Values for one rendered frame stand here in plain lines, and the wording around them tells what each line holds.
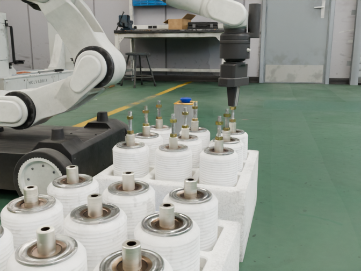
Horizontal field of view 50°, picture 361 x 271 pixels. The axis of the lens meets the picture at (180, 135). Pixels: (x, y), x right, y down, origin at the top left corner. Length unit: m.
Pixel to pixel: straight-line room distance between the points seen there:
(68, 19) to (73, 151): 0.45
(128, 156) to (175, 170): 0.13
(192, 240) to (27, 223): 0.26
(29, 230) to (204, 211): 0.28
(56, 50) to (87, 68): 3.36
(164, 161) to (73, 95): 0.53
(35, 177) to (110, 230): 0.73
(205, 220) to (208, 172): 0.30
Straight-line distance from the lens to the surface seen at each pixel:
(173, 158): 0.95
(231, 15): 1.12
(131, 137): 1.02
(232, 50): 1.13
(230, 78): 1.12
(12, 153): 1.38
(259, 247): 1.06
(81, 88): 1.35
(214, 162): 0.93
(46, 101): 1.48
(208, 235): 0.67
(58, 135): 1.31
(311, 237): 1.14
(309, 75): 6.08
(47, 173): 1.26
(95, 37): 1.37
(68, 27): 1.41
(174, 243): 0.54
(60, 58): 4.65
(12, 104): 1.50
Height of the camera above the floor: 0.50
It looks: 13 degrees down
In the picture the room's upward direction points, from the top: straight up
